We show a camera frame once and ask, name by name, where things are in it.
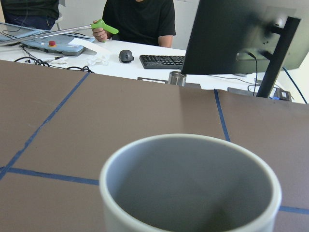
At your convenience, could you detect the white ribbed plastic cup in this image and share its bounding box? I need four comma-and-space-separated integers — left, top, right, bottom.
99, 134, 281, 232

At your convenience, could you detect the small metal cylinder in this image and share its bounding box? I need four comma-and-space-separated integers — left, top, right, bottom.
168, 71, 186, 87

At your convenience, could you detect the black keyboard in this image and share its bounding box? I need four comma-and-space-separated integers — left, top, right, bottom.
140, 55, 185, 70

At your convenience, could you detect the black computer mouse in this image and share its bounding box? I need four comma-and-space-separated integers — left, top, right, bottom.
118, 49, 135, 63

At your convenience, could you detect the crumpled white tissue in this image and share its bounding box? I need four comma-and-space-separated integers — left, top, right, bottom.
85, 55, 110, 66

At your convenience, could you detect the person in black shirt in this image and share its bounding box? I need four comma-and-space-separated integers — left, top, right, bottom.
92, 0, 176, 48

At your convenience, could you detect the black monitor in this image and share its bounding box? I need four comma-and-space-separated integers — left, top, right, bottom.
182, 0, 309, 98

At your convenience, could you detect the blue teach pendant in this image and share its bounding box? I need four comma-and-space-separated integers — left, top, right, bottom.
22, 33, 95, 56

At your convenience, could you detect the green handled grabber stick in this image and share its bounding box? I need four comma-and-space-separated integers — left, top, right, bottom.
0, 19, 119, 46

